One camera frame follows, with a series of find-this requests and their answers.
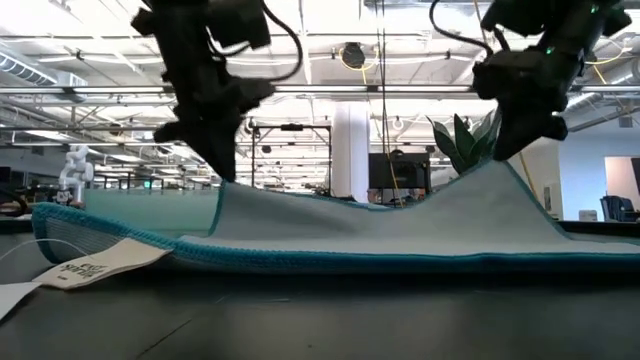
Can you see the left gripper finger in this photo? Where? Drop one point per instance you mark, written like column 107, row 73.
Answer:
column 229, row 145
column 212, row 145

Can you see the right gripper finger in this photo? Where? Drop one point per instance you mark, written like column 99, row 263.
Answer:
column 547, row 127
column 510, row 135

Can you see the pale blue teal-edged towel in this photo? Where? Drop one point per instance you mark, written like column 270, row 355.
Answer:
column 450, row 225

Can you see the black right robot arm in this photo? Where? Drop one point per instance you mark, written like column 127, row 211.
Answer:
column 565, row 22

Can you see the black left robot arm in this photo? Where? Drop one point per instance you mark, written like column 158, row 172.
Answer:
column 200, row 22

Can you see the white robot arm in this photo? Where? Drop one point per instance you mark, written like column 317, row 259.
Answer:
column 75, row 170

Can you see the snake plant in white pot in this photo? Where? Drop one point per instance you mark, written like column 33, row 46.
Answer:
column 467, row 145

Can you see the small white bin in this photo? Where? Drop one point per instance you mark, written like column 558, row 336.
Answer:
column 588, row 215

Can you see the blue chair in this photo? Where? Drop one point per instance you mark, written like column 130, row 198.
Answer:
column 617, row 207

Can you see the black monitor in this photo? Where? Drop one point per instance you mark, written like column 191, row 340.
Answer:
column 400, row 170

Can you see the white building pillar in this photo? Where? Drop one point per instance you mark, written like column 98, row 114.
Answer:
column 350, row 150

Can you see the white wall panel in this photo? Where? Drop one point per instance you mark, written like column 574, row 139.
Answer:
column 550, row 197

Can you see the silver ventilation duct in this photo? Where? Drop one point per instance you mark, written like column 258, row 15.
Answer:
column 610, row 85
column 20, row 67

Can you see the black table frame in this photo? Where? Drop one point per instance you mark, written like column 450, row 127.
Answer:
column 600, row 227

